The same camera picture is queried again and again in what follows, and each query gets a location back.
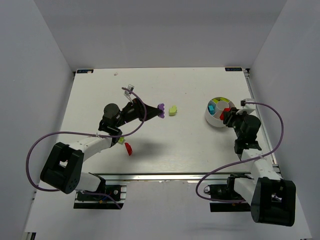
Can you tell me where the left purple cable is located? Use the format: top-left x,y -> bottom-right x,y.
26,86 -> 147,210

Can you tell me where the green lego brick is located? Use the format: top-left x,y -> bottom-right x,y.
215,97 -> 231,103

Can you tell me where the pale green lego piece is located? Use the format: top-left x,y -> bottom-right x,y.
168,105 -> 177,117

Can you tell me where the purple and pink lego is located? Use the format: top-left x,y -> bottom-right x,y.
157,103 -> 165,119

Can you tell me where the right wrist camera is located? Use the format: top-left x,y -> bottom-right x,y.
237,98 -> 256,115

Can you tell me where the red curved lego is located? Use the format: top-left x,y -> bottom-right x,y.
124,142 -> 133,156

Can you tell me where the white round divided container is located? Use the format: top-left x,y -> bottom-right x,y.
204,97 -> 235,128

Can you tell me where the green flat lego plate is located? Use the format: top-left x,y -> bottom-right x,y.
118,137 -> 125,145

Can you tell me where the blue table label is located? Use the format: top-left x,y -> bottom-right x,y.
76,69 -> 94,74
224,67 -> 243,72

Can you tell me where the left blue table label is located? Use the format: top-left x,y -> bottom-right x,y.
76,69 -> 94,74

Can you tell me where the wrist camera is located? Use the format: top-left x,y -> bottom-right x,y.
123,84 -> 135,103
237,98 -> 256,115

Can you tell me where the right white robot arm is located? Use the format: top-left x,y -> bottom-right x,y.
220,107 -> 296,227

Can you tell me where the purple cable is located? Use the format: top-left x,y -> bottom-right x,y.
26,86 -> 147,210
195,101 -> 285,204

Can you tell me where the right blue table label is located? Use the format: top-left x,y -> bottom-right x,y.
224,67 -> 243,72

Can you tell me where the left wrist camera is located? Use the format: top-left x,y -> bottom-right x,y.
123,84 -> 135,103

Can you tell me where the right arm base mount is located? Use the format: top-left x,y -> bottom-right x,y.
203,173 -> 252,213

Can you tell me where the purple green lego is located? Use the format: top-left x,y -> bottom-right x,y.
219,107 -> 231,121

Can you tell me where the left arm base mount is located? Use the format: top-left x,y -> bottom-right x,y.
73,180 -> 127,210

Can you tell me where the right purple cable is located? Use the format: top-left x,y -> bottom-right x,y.
195,101 -> 285,204

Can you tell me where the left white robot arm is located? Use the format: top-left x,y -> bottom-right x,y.
40,98 -> 165,194

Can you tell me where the large cyan lego brick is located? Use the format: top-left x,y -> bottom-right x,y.
207,104 -> 216,116

